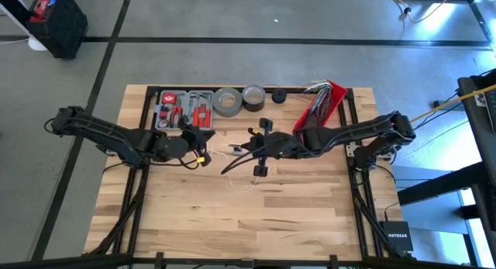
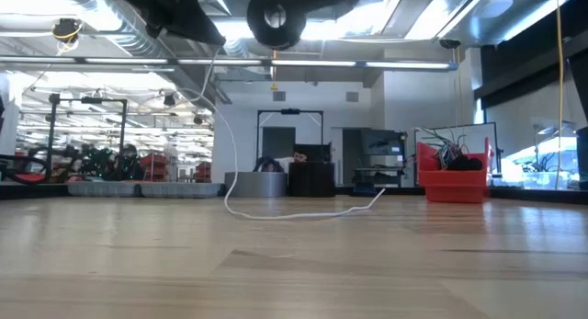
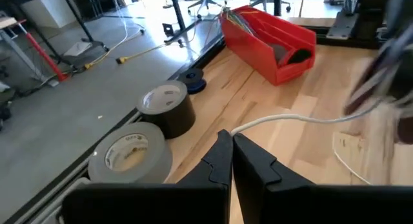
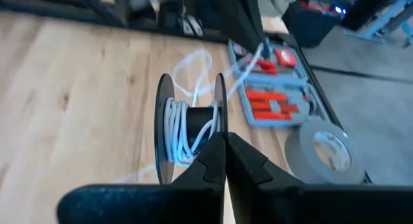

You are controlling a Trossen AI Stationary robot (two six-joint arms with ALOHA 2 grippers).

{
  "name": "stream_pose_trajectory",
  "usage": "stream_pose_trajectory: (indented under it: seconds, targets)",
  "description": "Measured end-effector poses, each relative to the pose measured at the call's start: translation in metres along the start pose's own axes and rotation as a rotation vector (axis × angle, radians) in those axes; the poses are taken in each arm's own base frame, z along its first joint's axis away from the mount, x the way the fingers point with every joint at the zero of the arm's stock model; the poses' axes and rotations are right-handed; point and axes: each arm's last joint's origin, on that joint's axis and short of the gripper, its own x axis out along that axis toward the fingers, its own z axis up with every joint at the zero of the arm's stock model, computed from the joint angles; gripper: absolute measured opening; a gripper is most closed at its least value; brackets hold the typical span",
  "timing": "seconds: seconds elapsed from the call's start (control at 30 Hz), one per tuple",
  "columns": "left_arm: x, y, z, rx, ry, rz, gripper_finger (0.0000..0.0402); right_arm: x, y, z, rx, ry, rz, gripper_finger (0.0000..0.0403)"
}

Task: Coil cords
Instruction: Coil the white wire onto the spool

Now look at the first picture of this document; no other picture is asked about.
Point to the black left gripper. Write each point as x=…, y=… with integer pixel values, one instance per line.
x=174, y=147

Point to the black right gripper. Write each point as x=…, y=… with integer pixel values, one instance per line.
x=279, y=145

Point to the small black plastic spool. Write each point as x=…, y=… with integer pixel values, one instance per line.
x=236, y=149

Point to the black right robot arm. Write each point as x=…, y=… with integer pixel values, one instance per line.
x=348, y=131

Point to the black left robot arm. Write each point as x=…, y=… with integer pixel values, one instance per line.
x=108, y=135

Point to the grey plastic tool case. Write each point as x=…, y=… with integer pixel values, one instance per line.
x=185, y=106

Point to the small grey tape roll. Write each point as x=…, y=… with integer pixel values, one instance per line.
x=253, y=106

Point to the small claw hammer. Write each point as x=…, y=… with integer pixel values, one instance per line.
x=199, y=96

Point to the red tape measure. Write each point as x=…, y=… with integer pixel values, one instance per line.
x=169, y=98

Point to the red plastic bin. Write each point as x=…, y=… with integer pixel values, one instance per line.
x=337, y=96

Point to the black Netgear router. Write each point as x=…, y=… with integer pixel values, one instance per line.
x=395, y=242

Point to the black and red toolbox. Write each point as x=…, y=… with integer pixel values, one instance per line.
x=62, y=32

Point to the black side desk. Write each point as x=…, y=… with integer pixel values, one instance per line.
x=480, y=145

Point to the grey duct tape roll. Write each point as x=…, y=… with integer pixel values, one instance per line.
x=218, y=110

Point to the black aluminium table frame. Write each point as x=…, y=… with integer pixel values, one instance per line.
x=151, y=90

